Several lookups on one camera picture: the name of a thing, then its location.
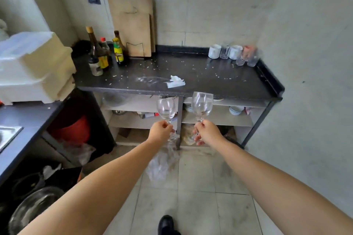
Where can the small clear wine glass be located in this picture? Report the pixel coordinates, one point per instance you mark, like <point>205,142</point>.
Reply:
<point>166,109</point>

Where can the person's black shoe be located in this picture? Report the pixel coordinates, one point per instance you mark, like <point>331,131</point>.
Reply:
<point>166,226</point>

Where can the tall dark sauce bottle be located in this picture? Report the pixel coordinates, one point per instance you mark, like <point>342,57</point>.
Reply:
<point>96,47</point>

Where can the person's right fingers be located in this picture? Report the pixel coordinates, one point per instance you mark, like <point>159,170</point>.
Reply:
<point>199,130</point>

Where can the clear glass with pink cloth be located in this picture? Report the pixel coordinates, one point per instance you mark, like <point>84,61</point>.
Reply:
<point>251,55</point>

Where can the white patterned bowl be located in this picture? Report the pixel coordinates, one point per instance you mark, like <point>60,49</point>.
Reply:
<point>236,110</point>

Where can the white ceramic mug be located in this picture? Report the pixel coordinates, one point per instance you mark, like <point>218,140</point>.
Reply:
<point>235,52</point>
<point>214,51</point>

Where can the small wooden cutting board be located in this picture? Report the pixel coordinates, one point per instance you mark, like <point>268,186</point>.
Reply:
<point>133,35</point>

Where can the person's left fingers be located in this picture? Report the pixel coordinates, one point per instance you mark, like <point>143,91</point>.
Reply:
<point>168,128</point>

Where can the red capped sauce bottle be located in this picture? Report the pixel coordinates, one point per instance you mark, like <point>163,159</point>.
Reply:
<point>105,46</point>

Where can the person's left hand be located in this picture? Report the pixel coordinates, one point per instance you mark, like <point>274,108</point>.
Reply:
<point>159,132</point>

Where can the black counter shelf unit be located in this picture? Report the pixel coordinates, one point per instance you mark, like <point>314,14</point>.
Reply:
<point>193,77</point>

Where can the large wooden cutting board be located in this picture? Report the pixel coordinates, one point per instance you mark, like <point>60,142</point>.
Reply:
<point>131,9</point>

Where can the person's right hand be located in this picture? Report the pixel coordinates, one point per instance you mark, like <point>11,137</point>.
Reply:
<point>208,133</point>

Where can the red plastic basin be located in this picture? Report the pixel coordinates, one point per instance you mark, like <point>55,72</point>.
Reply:
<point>73,130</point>

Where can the person's right forearm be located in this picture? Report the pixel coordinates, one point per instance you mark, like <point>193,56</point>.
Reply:
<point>278,188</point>

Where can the steel sink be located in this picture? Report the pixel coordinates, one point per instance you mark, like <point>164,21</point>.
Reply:
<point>7,134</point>

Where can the crumpled white tissue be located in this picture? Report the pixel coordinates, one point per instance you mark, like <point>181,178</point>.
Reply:
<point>175,82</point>

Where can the person's left forearm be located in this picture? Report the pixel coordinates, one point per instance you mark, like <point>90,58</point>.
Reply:
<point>93,188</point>

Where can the clear drinking glass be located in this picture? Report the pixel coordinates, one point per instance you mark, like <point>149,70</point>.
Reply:
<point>224,52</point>
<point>240,60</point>

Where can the small dark jar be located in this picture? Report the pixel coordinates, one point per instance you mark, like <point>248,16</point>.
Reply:
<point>95,66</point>

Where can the brown glass bottle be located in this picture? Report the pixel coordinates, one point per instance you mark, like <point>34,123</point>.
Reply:
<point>119,36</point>

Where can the yellow labelled oil bottle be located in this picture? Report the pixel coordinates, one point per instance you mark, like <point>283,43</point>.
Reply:
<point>118,51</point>

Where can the metal wok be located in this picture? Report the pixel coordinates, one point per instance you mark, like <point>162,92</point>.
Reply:
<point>33,210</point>

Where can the clear plastic bag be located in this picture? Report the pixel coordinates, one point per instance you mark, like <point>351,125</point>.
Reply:
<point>161,164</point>

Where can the black pot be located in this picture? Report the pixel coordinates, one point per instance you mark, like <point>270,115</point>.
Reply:
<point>26,186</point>

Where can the white foam box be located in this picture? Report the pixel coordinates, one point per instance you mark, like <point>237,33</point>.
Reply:
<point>34,68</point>

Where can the large clear wine glass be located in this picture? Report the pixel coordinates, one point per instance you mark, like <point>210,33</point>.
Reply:
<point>202,104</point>

